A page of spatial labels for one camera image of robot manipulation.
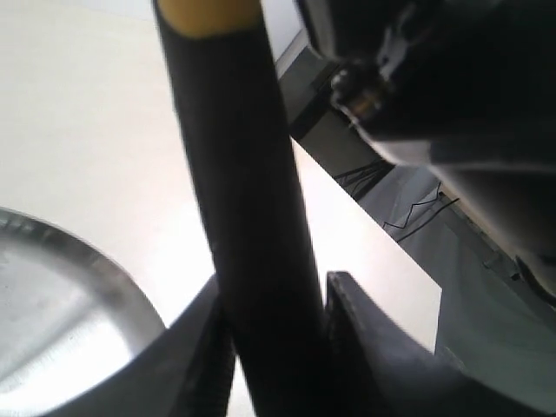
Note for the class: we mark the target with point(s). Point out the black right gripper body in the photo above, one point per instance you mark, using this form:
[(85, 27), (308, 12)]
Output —
[(443, 82)]

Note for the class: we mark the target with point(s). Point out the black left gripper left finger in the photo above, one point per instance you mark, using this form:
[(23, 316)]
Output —
[(187, 371)]

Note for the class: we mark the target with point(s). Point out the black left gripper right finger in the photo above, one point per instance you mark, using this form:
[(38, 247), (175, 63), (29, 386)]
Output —
[(382, 371)]

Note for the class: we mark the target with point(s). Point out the yellow black claw hammer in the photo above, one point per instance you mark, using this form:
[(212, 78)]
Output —
[(235, 134)]

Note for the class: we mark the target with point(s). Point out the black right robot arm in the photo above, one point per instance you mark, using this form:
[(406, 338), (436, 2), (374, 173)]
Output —
[(517, 202)]

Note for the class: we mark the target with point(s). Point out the round steel plate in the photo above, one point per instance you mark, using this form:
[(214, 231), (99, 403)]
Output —
[(70, 316)]

